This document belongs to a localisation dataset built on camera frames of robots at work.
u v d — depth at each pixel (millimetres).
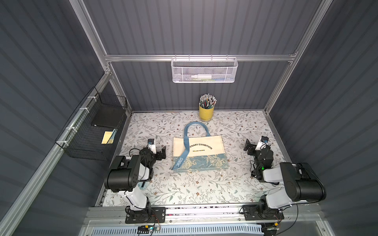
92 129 744
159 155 863
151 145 826
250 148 826
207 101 1039
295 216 714
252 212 739
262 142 777
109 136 640
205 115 1063
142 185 803
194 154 960
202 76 891
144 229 705
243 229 705
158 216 739
